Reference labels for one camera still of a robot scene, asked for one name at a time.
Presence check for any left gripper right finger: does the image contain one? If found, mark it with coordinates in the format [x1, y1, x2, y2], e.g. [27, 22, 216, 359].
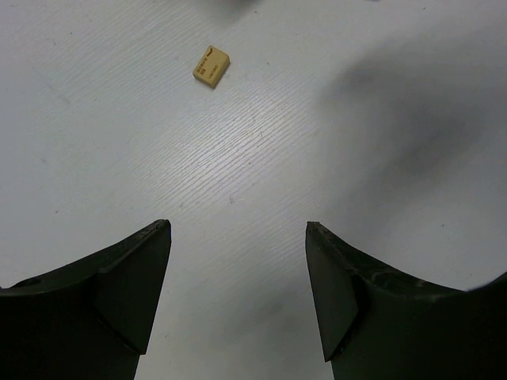
[305, 222, 506, 379]

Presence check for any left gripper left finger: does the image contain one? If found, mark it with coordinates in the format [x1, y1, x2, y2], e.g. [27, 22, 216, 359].
[1, 219, 171, 379]

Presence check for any small tan eraser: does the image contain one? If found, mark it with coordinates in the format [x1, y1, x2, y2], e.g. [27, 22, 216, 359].
[193, 45, 231, 89]

